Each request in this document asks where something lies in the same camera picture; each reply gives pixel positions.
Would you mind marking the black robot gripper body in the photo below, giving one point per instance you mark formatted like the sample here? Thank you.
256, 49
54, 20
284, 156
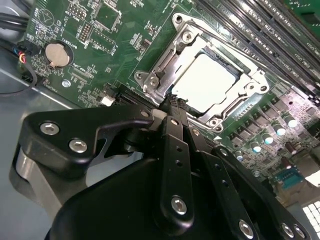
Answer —
112, 212

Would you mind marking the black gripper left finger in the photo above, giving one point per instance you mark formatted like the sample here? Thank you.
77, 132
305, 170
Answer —
62, 130

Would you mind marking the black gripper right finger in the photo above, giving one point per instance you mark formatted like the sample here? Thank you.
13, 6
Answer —
240, 190

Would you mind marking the metal socket cover frame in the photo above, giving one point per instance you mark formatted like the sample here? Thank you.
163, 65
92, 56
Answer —
233, 98

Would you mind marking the silver square CPU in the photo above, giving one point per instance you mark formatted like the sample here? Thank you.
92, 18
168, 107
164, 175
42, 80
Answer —
205, 82

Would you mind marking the thin metal locking lever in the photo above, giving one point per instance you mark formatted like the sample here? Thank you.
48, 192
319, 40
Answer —
220, 45

